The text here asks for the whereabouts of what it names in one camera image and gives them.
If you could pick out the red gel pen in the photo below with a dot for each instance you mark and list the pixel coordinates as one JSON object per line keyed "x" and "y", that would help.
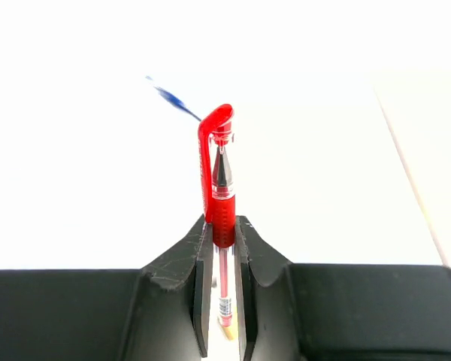
{"x": 215, "y": 137}

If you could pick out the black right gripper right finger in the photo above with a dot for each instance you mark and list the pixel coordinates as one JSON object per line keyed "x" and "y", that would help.
{"x": 310, "y": 311}

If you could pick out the blue gel pen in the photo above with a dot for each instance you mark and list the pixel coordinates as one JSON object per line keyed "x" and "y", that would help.
{"x": 172, "y": 99}

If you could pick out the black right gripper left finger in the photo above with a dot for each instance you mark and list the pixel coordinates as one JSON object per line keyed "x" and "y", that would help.
{"x": 158, "y": 312}

